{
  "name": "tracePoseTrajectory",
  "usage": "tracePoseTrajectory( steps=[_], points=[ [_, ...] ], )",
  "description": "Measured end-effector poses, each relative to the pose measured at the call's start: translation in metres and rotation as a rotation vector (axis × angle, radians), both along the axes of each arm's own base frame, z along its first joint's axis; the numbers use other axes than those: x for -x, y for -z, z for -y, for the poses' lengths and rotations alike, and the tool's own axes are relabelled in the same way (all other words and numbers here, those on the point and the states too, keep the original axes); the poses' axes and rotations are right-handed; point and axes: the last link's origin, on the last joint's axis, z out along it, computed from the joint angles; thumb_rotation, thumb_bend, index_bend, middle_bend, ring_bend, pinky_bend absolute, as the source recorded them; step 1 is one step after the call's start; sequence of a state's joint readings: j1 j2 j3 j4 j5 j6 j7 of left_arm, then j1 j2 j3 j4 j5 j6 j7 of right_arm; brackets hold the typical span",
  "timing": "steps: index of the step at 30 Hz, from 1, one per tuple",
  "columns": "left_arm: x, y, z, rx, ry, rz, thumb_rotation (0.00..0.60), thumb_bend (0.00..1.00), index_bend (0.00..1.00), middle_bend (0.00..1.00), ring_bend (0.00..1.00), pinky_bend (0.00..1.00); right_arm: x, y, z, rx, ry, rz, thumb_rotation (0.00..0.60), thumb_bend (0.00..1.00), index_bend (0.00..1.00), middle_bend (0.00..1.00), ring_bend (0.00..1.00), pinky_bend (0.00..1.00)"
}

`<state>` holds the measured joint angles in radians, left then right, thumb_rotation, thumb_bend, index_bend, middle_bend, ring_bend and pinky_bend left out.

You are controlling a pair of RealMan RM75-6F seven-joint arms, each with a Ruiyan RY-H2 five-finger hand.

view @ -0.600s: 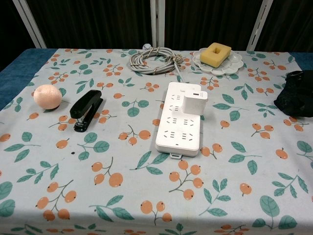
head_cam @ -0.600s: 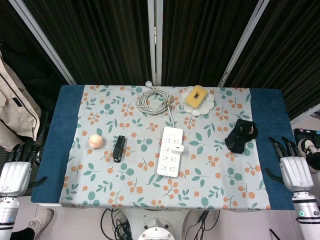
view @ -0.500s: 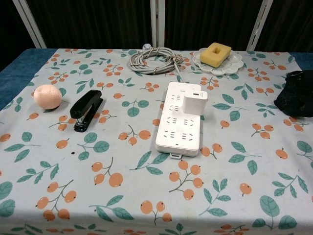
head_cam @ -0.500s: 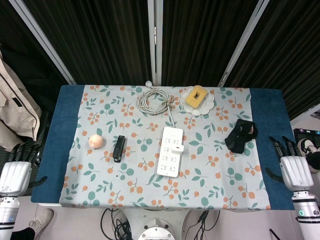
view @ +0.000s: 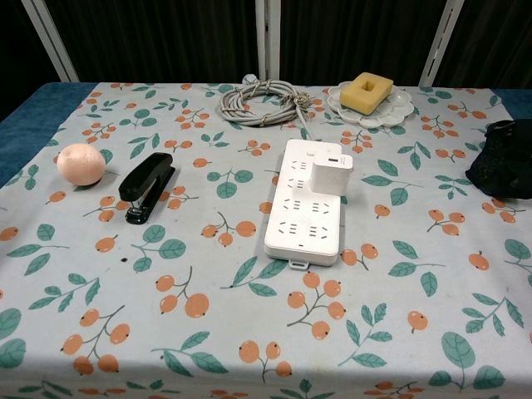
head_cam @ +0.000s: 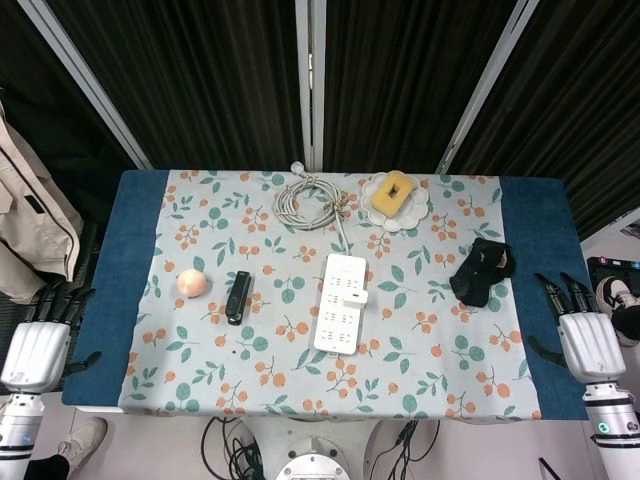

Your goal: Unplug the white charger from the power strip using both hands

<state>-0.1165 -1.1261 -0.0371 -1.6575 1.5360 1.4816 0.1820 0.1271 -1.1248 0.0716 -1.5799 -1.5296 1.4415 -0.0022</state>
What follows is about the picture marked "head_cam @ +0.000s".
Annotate peach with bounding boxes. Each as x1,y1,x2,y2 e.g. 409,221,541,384
176,268,209,299

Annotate yellow sponge with hole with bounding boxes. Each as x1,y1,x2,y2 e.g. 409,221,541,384
370,170,417,217

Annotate white flower-shaped plate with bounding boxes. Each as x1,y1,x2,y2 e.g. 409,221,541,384
360,171,432,232

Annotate white shoe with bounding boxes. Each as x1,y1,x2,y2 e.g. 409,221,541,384
55,417,109,479

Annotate black cable bundle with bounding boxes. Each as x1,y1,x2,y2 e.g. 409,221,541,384
199,415,274,480
367,418,441,480

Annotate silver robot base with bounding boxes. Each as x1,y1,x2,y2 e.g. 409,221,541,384
274,432,351,480

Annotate black device with coloured buttons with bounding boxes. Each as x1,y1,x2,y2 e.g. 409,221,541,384
585,256,640,296

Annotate blue table cover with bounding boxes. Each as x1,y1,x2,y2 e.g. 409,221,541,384
62,169,589,421

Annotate white and black sneaker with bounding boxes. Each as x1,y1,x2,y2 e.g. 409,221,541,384
594,278,640,347

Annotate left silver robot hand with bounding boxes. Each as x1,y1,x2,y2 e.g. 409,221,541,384
0,282,104,399

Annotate black stapler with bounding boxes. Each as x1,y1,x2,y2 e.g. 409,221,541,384
224,270,253,326

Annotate floral tablecloth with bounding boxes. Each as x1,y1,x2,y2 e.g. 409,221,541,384
115,169,544,420

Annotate white cable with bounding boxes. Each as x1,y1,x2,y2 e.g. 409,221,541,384
273,160,354,256

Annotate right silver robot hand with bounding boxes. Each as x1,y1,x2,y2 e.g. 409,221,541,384
524,272,627,385

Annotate white power strip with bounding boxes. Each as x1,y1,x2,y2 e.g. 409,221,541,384
313,253,371,357

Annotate beige jacket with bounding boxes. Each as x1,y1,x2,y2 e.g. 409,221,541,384
0,97,85,304

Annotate black crumpled cloth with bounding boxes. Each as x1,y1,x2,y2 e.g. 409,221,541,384
448,237,518,308

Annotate grey metal frame post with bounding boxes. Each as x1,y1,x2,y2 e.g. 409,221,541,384
434,0,541,175
295,0,327,171
22,0,151,171

